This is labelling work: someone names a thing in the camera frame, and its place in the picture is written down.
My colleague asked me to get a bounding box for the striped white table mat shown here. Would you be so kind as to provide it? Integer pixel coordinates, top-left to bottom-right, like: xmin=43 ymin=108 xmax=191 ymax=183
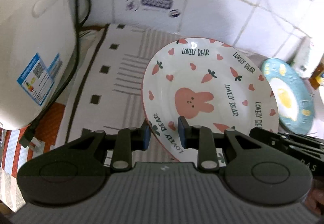
xmin=54 ymin=24 xmax=324 ymax=164

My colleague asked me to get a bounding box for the white bunny carrot plate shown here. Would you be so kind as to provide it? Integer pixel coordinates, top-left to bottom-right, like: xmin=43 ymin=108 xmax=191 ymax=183
xmin=142 ymin=37 xmax=279 ymax=162

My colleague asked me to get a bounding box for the red striped cloth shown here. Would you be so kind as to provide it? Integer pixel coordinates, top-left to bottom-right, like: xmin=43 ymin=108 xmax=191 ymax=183
xmin=1 ymin=103 xmax=65 ymax=177

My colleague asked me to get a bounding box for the white rice cooker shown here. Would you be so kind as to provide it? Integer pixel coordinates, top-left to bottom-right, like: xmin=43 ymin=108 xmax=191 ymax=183
xmin=1 ymin=0 xmax=75 ymax=130

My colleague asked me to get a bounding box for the black rice cooker cord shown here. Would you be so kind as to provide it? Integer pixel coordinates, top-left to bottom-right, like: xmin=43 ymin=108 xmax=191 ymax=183
xmin=19 ymin=0 xmax=92 ymax=149

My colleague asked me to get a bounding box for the blue egg pattern plate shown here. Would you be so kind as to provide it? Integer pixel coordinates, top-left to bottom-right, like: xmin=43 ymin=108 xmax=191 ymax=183
xmin=261 ymin=58 xmax=315 ymax=135

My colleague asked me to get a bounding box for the person's left hand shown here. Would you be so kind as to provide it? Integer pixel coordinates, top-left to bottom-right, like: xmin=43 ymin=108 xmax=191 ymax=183
xmin=304 ymin=181 xmax=323 ymax=215

